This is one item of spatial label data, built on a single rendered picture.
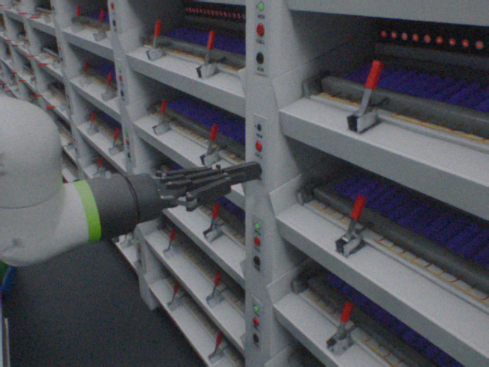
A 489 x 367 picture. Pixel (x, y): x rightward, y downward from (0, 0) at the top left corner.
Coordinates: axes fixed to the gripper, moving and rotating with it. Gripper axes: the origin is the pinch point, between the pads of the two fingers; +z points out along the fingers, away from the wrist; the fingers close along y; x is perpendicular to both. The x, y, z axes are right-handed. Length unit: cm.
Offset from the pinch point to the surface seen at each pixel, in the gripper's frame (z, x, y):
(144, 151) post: 7, -17, -65
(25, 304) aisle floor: -32, -76, -93
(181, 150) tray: 5.1, -7.1, -34.7
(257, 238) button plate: 3.7, -14.2, 0.0
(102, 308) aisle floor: -10, -76, -76
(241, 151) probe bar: 10.7, -3.1, -16.6
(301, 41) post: 8.2, 22.0, 4.7
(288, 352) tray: 8.6, -40.8, 4.9
